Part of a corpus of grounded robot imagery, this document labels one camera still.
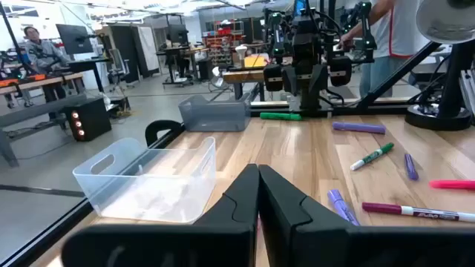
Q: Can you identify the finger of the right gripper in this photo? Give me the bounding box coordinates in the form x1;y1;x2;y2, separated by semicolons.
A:
284;66;308;111
308;65;330;111

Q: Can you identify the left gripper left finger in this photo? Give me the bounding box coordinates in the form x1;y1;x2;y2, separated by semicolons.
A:
61;163;260;267

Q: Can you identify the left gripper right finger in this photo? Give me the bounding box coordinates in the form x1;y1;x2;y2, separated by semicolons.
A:
258;164;475;267

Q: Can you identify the dark green highlighter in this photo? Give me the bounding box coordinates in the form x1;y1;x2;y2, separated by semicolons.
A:
259;111;303;122

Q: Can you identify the purple highlighter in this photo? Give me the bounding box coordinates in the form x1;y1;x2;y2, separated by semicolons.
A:
332;121;387;135
327;188;360;226

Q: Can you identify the green dry-erase marker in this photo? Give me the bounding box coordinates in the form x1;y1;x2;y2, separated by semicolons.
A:
350;142;395;171

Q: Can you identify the maroon dry-erase marker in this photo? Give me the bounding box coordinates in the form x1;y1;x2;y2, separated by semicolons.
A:
361;202;475;223

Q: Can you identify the small purple marker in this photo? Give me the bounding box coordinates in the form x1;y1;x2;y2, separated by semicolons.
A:
404;153;419;182

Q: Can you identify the yellow box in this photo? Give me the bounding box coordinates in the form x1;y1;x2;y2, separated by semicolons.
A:
243;55;268;68

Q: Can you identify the wooden table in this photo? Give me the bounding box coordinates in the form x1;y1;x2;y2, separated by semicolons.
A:
222;68;266;102

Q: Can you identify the white mushroom lamp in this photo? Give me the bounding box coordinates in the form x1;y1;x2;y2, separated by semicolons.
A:
235;44;249;68

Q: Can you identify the small floor fan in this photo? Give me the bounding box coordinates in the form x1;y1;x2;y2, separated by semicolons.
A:
209;65;226;93

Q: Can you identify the red storage shelf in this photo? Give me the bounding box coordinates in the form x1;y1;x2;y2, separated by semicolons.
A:
202;20;246;67

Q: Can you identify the grey plastic bin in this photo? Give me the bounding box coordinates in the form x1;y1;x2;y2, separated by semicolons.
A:
177;93;252;133

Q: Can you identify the clear plastic bin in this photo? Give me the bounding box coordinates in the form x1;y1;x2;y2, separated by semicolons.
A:
72;136;217;225

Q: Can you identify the person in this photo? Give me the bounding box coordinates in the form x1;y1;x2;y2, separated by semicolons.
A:
22;25;72;75
339;0;431;99

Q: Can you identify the black desk with monitor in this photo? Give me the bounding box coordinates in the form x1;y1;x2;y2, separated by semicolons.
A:
156;24;196;88

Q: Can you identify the white board panel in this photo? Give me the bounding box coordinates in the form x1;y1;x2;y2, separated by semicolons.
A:
136;25;160;73

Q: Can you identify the black cabinet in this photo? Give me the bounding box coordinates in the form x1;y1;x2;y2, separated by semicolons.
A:
109;24;141;85

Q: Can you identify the office chair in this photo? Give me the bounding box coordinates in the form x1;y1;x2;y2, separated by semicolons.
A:
107;47;131;90

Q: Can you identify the pink highlighter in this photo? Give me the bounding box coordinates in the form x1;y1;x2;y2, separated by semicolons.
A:
429;179;475;191

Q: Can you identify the black computer tower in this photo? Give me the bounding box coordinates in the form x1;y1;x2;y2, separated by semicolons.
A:
63;96;113;142

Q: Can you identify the black computer monitor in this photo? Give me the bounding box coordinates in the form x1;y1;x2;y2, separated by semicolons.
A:
55;23;94;56

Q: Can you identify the wooden workbench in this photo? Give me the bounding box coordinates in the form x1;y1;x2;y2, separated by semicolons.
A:
0;72;85;108

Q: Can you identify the grey metal bench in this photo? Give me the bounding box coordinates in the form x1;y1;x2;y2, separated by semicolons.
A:
0;93;88;168

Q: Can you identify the black clamp bracket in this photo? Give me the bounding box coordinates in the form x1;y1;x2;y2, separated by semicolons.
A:
144;119;183;148

